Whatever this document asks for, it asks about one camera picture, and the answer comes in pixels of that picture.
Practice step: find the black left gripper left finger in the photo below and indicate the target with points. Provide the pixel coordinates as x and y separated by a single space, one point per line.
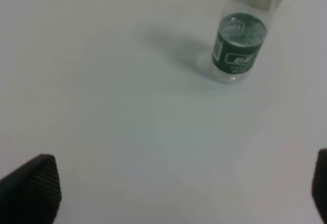
31 193

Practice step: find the clear plastic water bottle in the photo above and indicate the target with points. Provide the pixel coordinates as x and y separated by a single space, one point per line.
242 30

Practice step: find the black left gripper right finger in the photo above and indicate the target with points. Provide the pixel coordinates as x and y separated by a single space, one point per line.
319 185

